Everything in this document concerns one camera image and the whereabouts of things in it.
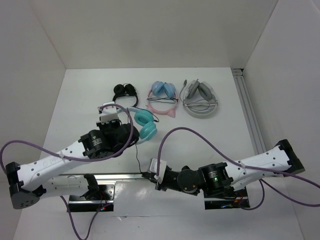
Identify thin black headphone cable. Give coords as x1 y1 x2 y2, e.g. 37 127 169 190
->
134 117 161 176

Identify teal cat-ear headphones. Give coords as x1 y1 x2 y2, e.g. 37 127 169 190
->
127 107 158 145

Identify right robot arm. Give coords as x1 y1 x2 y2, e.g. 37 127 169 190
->
142 139 305 197

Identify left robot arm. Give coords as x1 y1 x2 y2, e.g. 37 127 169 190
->
5 120 140 210

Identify black on-ear headphones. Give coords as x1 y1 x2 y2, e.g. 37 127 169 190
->
112 83 139 108

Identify pink blue cat-ear headphones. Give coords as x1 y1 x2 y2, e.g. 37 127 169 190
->
146 81 179 118

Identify white grey headset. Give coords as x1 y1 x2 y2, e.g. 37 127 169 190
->
179 79 218 119

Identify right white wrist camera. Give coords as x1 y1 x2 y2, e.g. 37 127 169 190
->
147 158 167 184

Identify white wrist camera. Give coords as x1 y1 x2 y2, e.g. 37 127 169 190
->
147 158 167 184
97 101 119 124

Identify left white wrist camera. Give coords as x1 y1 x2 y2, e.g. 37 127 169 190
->
97 101 119 124

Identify aluminium front rail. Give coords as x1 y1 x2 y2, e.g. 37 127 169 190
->
50 173 146 182

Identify aluminium side rail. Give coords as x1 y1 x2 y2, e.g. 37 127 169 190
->
231 68 266 154

